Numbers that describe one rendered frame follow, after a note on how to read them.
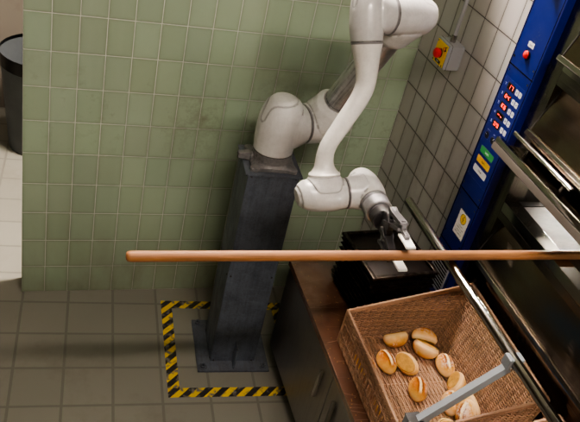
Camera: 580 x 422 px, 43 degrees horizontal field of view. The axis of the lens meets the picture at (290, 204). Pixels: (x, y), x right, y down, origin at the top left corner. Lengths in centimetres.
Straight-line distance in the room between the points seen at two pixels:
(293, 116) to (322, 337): 81
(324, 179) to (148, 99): 103
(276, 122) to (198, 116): 55
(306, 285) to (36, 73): 132
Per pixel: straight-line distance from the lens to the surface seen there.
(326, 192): 229
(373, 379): 247
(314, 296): 289
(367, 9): 230
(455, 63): 295
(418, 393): 259
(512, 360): 201
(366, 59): 231
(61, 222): 336
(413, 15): 238
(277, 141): 269
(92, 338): 339
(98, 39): 293
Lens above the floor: 240
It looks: 33 degrees down
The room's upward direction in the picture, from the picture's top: 14 degrees clockwise
